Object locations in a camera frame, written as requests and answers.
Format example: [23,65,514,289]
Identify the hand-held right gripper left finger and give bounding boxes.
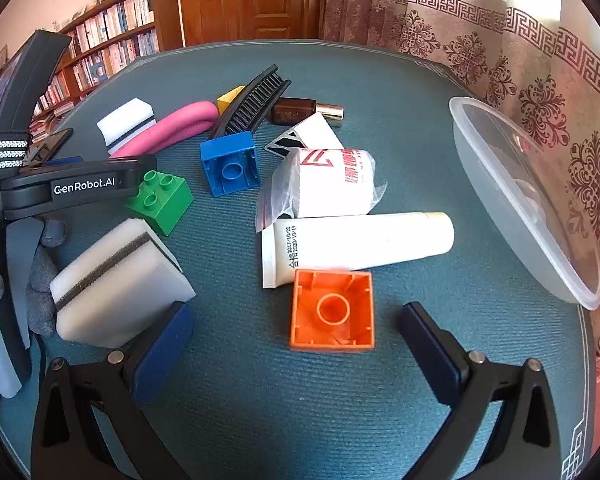
[30,301,196,480]

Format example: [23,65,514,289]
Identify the white sponge black stripe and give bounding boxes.
[96,97,157,156]

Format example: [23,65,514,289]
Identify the orange toy block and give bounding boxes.
[289,268,376,353]

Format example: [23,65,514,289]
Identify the patterned curtain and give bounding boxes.
[320,0,600,401]

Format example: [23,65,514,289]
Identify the wooden bookshelf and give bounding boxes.
[0,0,186,146]

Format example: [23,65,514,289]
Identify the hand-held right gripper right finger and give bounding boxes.
[400,301,563,480]

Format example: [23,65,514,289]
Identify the white squeeze tube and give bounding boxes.
[260,211,455,289]

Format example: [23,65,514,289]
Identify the rows of books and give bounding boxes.
[30,0,161,136]

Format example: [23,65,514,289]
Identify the blue toy block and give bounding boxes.
[200,131,261,197]

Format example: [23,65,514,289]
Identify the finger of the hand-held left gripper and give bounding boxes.
[110,153,159,197]

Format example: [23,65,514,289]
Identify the white sponge grey stripe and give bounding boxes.
[49,217,197,350]

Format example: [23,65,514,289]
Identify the pink foam tube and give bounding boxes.
[109,101,218,159]

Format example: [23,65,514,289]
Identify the brown bottle gold cap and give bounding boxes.
[271,97,344,128]

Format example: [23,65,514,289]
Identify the person's left hand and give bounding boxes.
[0,217,67,339]

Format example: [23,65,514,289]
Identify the green toy block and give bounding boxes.
[125,170,195,237]

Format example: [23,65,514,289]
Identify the teal cloth-covered desktop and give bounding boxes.
[0,40,598,480]

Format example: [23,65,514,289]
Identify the yellow toy block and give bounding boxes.
[216,86,246,116]

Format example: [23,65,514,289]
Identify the clear plastic bowl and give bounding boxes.
[448,96,600,311]

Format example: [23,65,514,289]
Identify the black comb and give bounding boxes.
[207,64,292,141]

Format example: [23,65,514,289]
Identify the white roll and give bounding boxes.
[256,147,388,233]

